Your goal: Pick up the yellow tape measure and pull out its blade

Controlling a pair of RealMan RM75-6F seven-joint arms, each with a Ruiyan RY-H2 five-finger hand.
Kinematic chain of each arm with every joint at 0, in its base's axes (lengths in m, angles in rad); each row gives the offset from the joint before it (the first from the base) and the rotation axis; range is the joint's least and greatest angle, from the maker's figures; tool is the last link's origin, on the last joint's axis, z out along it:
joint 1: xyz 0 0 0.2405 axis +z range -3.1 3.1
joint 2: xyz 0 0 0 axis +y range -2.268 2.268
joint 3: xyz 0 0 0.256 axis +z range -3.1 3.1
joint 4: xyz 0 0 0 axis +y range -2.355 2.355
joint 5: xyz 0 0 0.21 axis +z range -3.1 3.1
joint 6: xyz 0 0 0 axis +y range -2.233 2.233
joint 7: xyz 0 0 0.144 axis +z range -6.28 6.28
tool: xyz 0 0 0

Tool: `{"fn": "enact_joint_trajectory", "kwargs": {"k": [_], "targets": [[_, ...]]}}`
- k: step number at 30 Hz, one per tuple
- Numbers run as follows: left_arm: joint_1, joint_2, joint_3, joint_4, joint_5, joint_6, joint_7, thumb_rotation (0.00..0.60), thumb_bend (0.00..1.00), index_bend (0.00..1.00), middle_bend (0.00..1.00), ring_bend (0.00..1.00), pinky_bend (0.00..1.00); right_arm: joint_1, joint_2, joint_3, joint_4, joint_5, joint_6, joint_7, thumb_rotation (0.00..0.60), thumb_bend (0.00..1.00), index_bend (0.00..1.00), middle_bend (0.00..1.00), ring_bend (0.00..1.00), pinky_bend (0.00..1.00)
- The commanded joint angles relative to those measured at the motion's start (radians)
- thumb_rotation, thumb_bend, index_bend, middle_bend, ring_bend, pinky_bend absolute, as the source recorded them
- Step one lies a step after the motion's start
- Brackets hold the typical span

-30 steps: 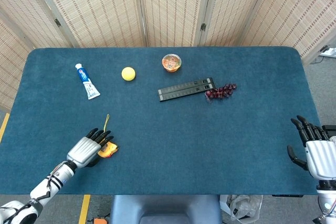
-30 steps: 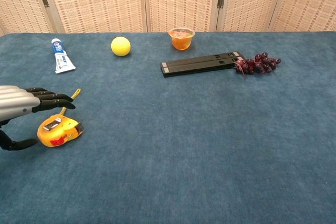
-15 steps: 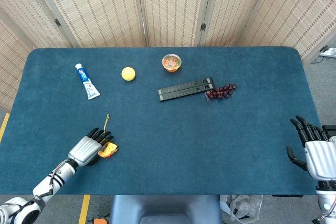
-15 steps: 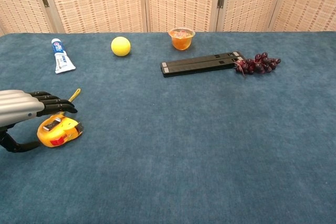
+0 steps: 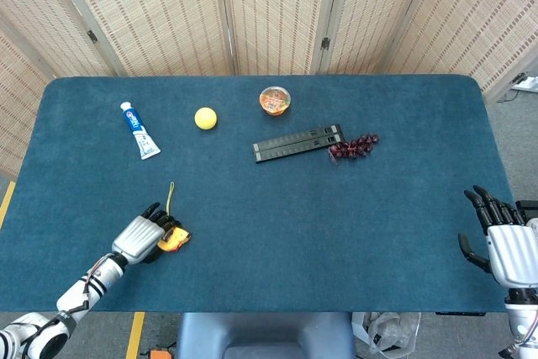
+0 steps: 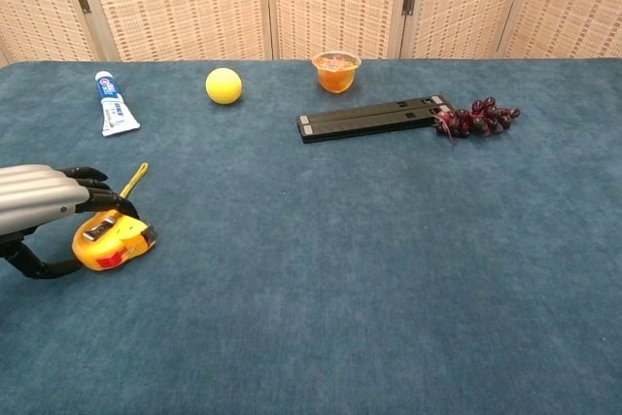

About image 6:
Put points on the yellow tape measure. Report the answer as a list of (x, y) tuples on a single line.
[(114, 242)]

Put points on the blue white toothpaste tube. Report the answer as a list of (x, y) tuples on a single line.
[(113, 106)]

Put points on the black folding stand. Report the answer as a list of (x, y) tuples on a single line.
[(369, 118)]

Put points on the yellow ball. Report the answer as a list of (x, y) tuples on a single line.
[(223, 86)]

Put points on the orange fruit jelly cup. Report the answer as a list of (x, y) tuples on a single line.
[(336, 76)]

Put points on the purple grape bunch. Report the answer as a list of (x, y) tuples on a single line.
[(478, 118)]

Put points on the blue table cloth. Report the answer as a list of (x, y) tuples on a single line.
[(340, 264)]

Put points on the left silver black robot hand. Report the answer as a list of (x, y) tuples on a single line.
[(39, 196)]

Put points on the dark metal screen hinge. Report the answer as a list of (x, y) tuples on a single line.
[(408, 3), (83, 2)]

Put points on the woven folding screen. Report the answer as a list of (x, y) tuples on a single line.
[(330, 2)]

